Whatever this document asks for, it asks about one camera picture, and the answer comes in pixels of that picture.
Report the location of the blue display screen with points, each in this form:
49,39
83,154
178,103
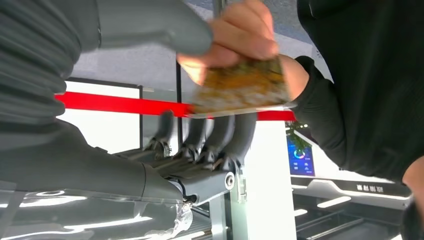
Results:
300,159

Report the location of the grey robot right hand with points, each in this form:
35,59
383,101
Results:
82,172

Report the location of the white counter with lettering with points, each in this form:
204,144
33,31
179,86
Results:
351,190

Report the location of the seated person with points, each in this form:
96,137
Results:
371,82

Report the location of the red barrier belt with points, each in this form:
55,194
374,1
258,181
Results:
116,104

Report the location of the black stanchion post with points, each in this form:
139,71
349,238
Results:
179,89

